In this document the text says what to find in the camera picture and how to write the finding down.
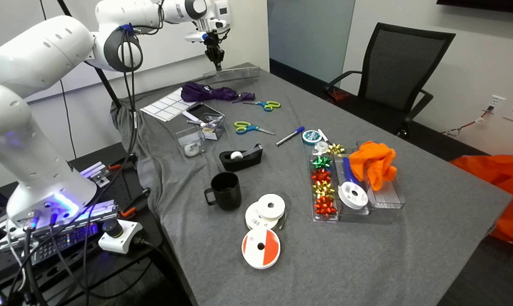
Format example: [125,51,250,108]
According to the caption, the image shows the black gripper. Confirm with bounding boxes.
[204,31,228,72]

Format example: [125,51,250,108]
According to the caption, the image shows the purple cloth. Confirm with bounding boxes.
[179,80,257,106]

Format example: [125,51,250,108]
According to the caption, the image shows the white box black window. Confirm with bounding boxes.
[182,102,226,130]

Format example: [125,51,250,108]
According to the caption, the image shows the clear box with tape roll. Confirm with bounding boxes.
[174,125,209,160]

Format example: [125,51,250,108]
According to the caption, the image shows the black tape dispenser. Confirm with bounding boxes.
[218,143,266,174]

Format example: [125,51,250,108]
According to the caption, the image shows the blue white pen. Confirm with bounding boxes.
[276,125,308,148]

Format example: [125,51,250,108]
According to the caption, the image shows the black stand pole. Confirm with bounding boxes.
[55,0,125,109]

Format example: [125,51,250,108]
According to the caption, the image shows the blue white ribbon roll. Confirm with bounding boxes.
[300,128,330,147]

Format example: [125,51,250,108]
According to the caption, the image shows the black mug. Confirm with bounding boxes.
[203,170,243,213]

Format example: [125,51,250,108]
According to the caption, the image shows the silver gift bow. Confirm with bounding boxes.
[313,142,332,159]

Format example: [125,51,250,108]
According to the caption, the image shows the yellow gift bow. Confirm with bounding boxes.
[327,142,349,159]

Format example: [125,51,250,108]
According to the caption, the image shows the small silver box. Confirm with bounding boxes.
[77,160,113,189]

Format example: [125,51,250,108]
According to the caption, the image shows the clear box of gift bows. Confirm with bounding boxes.
[308,153,342,225]

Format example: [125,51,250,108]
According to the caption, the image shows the black mesh office chair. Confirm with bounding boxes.
[323,23,457,138]

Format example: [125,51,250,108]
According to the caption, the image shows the orange crumpled tissue paper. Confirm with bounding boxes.
[349,140,400,194]

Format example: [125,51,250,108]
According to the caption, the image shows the white spool purple ribbon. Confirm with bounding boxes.
[335,157,373,215]

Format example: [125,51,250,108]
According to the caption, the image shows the red white ribbon spool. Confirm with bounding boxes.
[240,227,284,272]

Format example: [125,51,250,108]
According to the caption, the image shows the white box black knob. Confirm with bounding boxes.
[97,218,145,255]

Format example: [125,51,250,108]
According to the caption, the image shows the clear plastic box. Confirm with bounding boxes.
[366,177,407,213]

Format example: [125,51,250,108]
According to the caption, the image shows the grey electronics box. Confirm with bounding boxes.
[0,198,119,269]

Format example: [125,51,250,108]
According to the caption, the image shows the grey table cloth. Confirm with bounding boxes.
[111,62,513,306]

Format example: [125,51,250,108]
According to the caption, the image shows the orange bag on floor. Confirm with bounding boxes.
[451,153,513,250]

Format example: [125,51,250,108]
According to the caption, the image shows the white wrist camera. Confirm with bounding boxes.
[199,16,235,43]

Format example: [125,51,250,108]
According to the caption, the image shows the green blue handled scissors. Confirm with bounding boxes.
[243,99,284,114]
[232,119,279,138]

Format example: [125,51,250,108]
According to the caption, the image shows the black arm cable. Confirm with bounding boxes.
[118,23,145,162]

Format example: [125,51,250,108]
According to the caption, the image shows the black wall television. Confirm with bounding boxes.
[435,0,513,16]

